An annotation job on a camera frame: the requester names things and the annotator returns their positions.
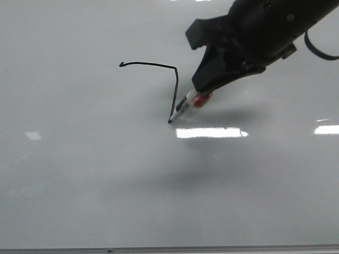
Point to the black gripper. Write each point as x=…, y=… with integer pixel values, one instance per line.
x=250, y=37

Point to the white black whiteboard marker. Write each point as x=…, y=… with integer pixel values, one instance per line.
x=192, y=99

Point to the white glossy whiteboard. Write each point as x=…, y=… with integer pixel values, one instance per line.
x=88, y=158

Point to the grey aluminium whiteboard frame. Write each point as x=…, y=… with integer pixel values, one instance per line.
x=318, y=248

